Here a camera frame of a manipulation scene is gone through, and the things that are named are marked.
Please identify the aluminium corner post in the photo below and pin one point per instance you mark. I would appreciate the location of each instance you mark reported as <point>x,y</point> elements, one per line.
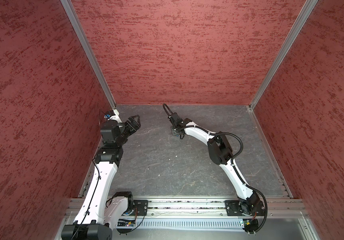
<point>75,22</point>
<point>295,30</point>

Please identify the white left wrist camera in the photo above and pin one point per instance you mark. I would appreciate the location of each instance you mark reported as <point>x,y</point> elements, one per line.
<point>112,115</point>

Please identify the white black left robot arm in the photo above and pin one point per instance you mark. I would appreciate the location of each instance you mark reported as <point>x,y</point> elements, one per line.
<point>99,214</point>

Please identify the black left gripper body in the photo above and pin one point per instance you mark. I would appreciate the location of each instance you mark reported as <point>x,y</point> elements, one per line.
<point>128,129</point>

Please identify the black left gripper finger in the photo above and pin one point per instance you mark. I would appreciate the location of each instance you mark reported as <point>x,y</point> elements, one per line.
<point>137,123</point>
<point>131,119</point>

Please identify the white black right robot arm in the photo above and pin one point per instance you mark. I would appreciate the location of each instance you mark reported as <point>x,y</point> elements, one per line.
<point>223,148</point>

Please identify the aluminium corner post left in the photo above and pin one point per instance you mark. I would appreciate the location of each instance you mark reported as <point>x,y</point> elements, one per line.
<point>75,22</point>

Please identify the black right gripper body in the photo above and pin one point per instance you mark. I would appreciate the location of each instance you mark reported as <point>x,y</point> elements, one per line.
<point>175,131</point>

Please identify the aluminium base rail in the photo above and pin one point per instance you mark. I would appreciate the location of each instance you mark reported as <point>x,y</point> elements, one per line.
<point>204,207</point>

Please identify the aluminium corner post right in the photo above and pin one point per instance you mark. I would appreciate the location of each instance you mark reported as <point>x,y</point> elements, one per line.
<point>295,30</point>

